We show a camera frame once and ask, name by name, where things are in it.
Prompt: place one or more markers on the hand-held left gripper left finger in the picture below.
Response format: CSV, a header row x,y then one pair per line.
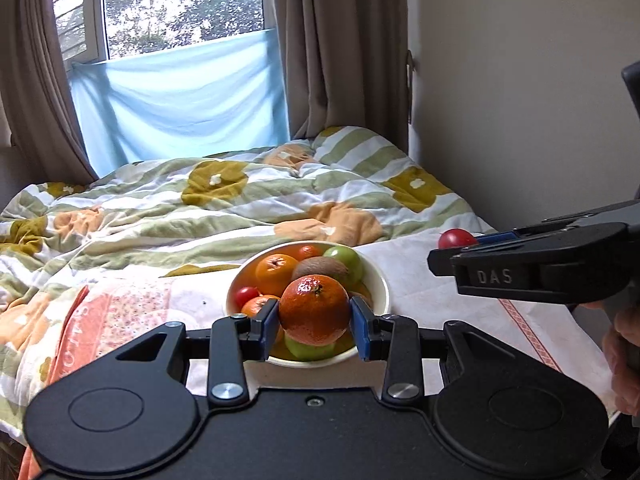
x,y
270,328

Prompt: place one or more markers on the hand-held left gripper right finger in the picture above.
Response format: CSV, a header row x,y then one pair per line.
x,y
361,326

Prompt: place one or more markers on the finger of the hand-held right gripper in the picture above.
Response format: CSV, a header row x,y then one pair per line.
x,y
540,244
500,236

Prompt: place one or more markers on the red cherry tomato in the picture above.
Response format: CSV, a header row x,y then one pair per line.
x,y
455,237
246,296

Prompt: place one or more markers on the reddish mandarin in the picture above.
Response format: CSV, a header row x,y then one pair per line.
x,y
314,310

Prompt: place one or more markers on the cream ceramic bowl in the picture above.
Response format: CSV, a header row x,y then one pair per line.
x,y
378,280

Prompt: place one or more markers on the orange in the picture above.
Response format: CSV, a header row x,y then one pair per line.
x,y
275,272
308,251

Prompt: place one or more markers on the brown kiwi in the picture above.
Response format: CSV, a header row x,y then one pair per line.
x,y
325,266

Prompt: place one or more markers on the person's right hand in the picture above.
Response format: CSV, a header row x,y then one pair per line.
x,y
625,360

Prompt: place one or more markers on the small orange mandarin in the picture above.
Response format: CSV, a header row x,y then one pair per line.
x,y
255,306

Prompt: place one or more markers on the green apple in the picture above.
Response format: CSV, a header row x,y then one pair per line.
x,y
347,260
310,351

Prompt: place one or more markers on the white pink-bordered cloth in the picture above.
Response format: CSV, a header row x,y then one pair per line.
x,y
425,300

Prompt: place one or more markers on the floral striped quilt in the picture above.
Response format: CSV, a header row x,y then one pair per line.
x,y
150,200

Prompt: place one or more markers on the light blue cloth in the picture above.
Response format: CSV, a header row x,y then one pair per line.
x,y
175,105

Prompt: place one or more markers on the beige curtain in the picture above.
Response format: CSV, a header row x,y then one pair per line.
x,y
35,60
340,50

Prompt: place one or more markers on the window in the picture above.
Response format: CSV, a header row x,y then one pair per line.
x,y
175,0

